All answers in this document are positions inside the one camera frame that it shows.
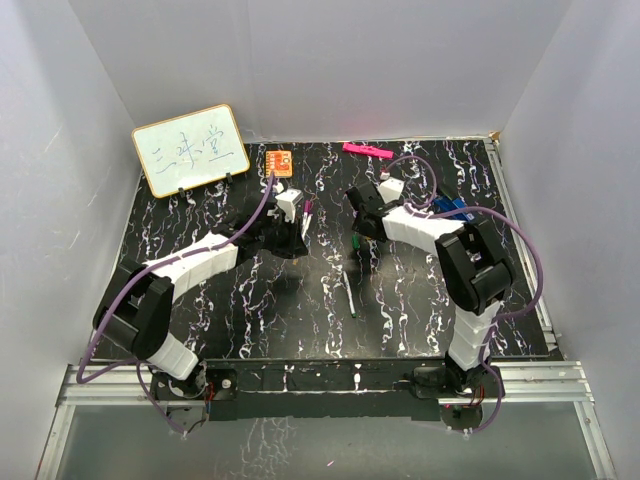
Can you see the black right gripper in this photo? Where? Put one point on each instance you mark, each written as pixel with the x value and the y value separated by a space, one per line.
pixel 358 229

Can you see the white pen with magenta end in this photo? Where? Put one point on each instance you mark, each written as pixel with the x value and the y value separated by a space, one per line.
pixel 305 224

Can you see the small whiteboard with wooden frame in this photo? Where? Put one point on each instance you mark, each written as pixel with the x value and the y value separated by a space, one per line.
pixel 190 150

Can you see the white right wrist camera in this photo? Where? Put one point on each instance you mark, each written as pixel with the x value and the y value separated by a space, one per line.
pixel 390 188

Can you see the aluminium front rail frame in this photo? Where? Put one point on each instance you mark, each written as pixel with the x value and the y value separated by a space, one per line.
pixel 341 419

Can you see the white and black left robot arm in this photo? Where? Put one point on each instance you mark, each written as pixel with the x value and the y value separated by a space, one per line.
pixel 135 311

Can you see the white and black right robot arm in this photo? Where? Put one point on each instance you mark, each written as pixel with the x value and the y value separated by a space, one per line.
pixel 476 268

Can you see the orange spiral notebook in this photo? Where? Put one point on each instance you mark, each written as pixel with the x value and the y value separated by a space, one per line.
pixel 279 163

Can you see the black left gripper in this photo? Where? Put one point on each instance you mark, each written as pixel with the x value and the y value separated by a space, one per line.
pixel 295 247

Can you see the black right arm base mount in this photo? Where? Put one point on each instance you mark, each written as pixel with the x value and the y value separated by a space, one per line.
pixel 471 387

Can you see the blue stapler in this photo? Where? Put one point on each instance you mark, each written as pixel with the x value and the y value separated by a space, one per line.
pixel 445 204

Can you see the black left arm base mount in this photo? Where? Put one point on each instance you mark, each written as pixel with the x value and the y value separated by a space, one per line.
pixel 210 393

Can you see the white pen with green end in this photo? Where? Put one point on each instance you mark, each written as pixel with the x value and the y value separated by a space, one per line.
pixel 348 289

